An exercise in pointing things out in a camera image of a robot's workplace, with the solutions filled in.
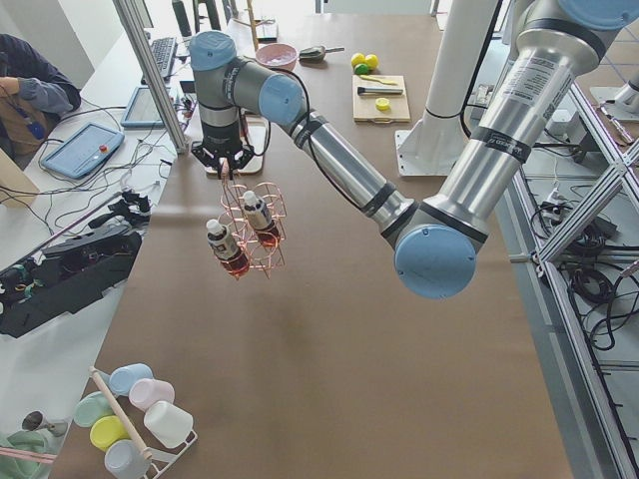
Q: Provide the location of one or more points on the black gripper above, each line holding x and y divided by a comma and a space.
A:
220, 137

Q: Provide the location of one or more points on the copper wire bottle rack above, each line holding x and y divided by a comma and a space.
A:
262, 259

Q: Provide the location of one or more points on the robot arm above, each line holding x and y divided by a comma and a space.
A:
435, 241

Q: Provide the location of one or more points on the near tea bottle white cap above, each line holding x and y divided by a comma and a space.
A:
260, 219

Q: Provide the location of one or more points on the cream rabbit tray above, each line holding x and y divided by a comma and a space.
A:
256, 133

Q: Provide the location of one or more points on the blue teach pendant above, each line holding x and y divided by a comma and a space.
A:
85, 151
141, 111

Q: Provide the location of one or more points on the black keyboard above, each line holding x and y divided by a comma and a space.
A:
164, 52

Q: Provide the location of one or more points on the pink bowl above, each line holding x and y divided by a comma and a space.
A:
278, 55

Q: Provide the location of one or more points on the steel ice scoop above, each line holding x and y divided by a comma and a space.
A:
316, 54

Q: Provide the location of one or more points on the bamboo cutting board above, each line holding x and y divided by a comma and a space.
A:
364, 109

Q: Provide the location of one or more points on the steel muddler black tip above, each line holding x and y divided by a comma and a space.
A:
376, 91

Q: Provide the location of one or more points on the yellow plastic knife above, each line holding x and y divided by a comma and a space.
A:
377, 79

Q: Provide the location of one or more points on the upper whole lemon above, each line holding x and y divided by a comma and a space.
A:
357, 59

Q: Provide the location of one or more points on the half lemon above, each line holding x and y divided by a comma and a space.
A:
382, 104

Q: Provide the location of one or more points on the seated person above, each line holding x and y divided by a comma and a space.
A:
35, 95

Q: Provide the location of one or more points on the black equipment pile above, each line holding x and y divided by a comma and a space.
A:
75, 273

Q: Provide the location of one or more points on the blue cup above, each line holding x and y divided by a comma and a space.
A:
123, 378

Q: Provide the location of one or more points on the pink cup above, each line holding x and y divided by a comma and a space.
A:
146, 392

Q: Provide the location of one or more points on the white cup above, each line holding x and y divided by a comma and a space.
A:
170, 424

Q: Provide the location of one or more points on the green cup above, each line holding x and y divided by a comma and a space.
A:
92, 408

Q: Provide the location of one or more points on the yellow cup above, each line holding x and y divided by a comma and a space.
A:
106, 431

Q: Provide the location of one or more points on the grey cup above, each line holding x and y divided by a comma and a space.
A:
124, 461

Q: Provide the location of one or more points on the aluminium frame post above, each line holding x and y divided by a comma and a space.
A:
131, 21

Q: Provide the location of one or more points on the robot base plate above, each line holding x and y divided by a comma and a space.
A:
415, 161

